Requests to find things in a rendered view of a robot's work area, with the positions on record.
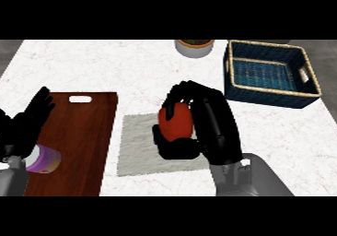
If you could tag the blue wicker basket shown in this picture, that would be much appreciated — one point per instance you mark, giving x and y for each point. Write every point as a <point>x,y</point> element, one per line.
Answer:
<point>269,73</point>

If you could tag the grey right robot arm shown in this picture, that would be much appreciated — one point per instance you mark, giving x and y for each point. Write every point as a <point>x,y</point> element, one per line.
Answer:
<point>248,178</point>

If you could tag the purple and white can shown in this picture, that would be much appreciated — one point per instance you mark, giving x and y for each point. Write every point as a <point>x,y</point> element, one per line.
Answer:
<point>45,159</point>

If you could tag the white plant pot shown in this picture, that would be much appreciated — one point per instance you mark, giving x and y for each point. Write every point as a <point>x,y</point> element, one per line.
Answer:
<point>195,47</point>

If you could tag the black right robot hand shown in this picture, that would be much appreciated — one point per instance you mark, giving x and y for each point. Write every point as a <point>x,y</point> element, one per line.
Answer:
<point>217,123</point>

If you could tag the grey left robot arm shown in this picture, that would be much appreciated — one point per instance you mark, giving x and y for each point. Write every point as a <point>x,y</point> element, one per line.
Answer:
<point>11,179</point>

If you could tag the grey cloth placemat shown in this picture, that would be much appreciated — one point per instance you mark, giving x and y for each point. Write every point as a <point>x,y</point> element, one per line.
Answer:
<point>139,147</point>

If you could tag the brown wooden cutting board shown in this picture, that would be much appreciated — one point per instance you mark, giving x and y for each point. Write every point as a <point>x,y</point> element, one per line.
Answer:
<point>80,138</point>

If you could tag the red bell pepper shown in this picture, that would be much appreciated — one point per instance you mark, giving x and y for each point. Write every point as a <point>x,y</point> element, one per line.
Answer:
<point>177,123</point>

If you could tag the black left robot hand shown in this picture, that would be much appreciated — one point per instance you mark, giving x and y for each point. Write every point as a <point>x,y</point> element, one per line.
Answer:
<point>21,126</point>

